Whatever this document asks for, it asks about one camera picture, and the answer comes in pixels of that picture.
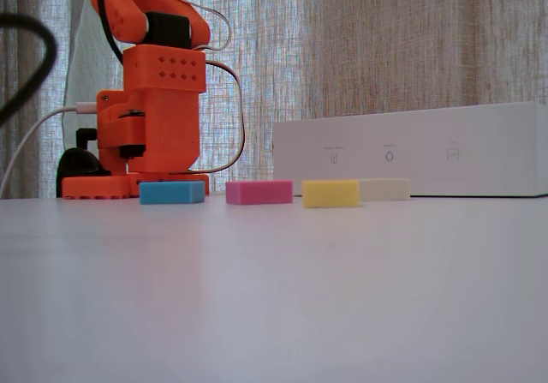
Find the pink foam cuboid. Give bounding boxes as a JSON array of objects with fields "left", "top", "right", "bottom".
[{"left": 225, "top": 179, "right": 295, "bottom": 206}]

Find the yellow foam cuboid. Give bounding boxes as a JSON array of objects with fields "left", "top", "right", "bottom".
[{"left": 301, "top": 179, "right": 360, "bottom": 209}]

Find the blue foam cuboid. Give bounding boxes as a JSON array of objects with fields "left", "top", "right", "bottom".
[{"left": 139, "top": 180, "right": 206, "bottom": 206}]

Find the cream foam cuboid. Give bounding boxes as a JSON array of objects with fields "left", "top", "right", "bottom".
[{"left": 358, "top": 177, "right": 411, "bottom": 201}]

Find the white cardboard box bin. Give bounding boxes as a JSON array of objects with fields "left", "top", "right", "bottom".
[{"left": 272, "top": 101, "right": 548, "bottom": 199}]

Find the beige woven curtain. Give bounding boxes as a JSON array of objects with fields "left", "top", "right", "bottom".
[{"left": 0, "top": 0, "right": 548, "bottom": 200}]

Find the black table clamp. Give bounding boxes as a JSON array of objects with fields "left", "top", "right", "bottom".
[{"left": 57, "top": 128, "right": 112, "bottom": 198}]

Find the white servo cable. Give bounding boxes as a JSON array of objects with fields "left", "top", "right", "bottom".
[
  {"left": 188, "top": 59, "right": 247, "bottom": 175},
  {"left": 177, "top": 0, "right": 233, "bottom": 52}
]

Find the white USB cable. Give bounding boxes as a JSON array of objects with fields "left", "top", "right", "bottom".
[{"left": 0, "top": 102, "right": 98, "bottom": 198}]

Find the thin black cable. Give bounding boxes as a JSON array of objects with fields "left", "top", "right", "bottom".
[{"left": 94, "top": 0, "right": 125, "bottom": 65}]

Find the thick black cable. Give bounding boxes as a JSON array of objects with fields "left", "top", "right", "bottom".
[{"left": 0, "top": 13, "right": 59, "bottom": 125}]

